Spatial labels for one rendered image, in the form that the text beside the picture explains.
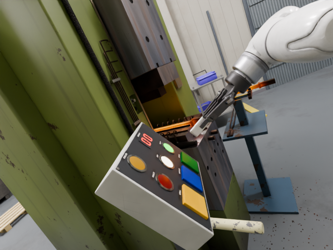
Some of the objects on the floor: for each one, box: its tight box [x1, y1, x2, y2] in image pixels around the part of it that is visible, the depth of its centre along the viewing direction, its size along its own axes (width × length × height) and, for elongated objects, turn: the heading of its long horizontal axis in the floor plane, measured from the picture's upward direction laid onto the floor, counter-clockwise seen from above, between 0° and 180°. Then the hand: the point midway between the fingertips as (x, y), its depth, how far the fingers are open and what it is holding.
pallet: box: [0, 202, 28, 233], centre depth 359 cm, size 108×74×10 cm
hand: (199, 126), depth 63 cm, fingers closed
